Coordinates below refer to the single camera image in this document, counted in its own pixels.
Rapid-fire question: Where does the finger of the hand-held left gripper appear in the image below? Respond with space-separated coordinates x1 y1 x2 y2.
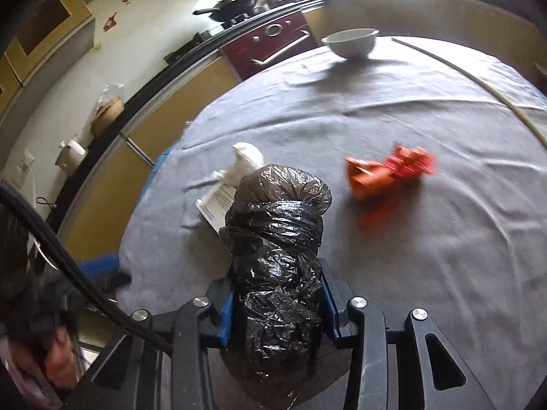
81 255 120 283
103 271 132 293

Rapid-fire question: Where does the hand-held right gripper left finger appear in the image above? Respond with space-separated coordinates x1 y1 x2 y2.
81 282 236 410

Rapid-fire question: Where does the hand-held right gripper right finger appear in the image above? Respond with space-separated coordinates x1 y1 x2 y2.
318 260 498 410

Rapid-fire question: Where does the black plastic bag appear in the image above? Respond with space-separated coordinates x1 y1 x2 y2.
220 163 333 408

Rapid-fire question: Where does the white paper leaflet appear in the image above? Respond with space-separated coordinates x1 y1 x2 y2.
196 179 236 233

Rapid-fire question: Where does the white tissue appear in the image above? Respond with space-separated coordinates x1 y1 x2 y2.
211 142 263 189

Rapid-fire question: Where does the red plastic packet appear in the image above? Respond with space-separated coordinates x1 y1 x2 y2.
387 145 439 186

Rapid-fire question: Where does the person's left hand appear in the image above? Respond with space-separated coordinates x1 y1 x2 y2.
45 327 80 387

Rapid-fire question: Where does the grey tablecloth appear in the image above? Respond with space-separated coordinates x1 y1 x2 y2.
120 34 547 410

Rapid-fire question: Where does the white electric kettle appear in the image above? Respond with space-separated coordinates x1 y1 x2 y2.
55 137 87 176

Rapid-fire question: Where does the blue table cover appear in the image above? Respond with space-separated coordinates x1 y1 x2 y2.
151 144 181 180

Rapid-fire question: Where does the brown clay pot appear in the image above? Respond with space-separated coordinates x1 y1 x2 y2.
90 85 126 137

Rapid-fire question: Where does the black gas stove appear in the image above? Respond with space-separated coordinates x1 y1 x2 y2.
164 9 274 63

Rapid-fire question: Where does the white bowl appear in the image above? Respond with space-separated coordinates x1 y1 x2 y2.
320 28 380 60

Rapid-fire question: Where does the maroon oven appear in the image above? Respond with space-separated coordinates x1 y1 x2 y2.
220 11 321 82

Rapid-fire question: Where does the long wooden stick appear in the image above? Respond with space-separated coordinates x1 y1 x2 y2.
391 38 547 154

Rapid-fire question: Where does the black wok with lid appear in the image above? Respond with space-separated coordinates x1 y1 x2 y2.
192 0 259 23

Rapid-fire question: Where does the black cable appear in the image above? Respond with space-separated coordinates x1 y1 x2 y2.
0 179 176 351

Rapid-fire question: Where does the wall socket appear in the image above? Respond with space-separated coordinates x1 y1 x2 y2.
17 149 36 180

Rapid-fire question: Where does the framed yellow wall cabinet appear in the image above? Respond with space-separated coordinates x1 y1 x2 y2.
0 0 95 112

